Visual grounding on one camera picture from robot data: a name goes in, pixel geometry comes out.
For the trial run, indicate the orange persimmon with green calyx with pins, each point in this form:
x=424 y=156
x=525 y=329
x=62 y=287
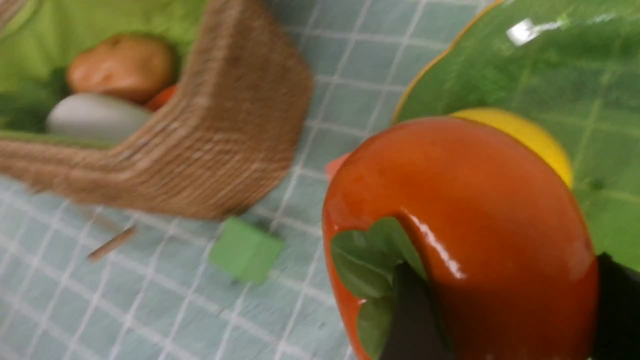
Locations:
x=493 y=230

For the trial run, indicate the green checkered tablecloth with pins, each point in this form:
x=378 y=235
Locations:
x=134 y=286

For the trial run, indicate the green foam cube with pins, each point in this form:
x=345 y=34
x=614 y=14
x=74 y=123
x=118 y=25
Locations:
x=245 y=252

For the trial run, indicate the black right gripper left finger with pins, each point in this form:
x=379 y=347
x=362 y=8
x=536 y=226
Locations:
x=414 y=330

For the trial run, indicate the yellow lemon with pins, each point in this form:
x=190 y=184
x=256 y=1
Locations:
x=526 y=131

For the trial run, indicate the woven wicker basket green lining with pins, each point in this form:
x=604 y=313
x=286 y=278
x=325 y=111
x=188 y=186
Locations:
x=226 y=136

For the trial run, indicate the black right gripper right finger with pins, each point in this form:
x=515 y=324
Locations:
x=618 y=324

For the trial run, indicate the brown potato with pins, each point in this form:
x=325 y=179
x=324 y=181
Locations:
x=132 y=66

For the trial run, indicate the white radish with green leaves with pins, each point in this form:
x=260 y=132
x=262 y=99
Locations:
x=95 y=117

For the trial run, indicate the orange foam cube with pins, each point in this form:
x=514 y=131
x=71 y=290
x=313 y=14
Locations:
x=334 y=165

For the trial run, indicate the red carrot with green leaves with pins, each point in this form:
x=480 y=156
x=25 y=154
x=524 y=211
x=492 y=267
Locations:
x=161 y=99

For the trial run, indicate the green glass leaf plate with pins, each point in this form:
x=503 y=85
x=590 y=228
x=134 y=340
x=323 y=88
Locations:
x=573 y=67

